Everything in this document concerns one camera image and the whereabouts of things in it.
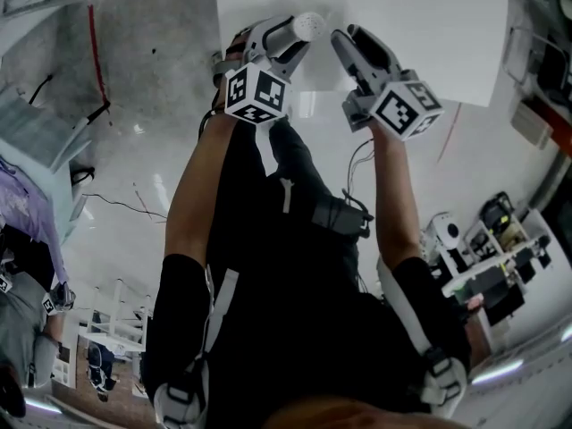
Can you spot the white metal frame table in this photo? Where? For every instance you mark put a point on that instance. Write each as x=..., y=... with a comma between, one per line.
x=118, y=320

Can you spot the cardboard box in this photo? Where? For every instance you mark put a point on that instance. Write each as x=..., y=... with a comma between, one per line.
x=532, y=123

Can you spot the black belt pack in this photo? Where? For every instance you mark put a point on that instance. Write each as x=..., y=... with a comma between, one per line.
x=342, y=217

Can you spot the person's left forearm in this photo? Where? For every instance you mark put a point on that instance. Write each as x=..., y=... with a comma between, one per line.
x=203, y=186

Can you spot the white cotton swab container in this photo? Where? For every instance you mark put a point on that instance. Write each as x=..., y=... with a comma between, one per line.
x=310, y=26

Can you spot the white equipment rack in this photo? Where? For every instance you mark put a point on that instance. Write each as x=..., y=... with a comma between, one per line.
x=487, y=253

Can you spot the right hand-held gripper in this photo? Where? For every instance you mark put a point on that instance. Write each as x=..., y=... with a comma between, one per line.
x=395, y=101

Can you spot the person's black trousers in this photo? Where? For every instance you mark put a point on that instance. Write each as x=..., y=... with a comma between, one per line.
x=286, y=186

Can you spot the black office chair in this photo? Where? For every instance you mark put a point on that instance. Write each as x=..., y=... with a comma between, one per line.
x=543, y=61

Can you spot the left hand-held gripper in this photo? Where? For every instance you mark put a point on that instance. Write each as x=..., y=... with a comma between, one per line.
x=257, y=94

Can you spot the pale green shelf unit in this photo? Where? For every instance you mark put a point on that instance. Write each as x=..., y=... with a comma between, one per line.
x=40, y=150

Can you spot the person's right forearm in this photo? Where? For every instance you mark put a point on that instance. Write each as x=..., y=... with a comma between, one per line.
x=397, y=195

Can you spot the person's left hand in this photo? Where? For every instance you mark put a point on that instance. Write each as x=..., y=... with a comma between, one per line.
x=235, y=45

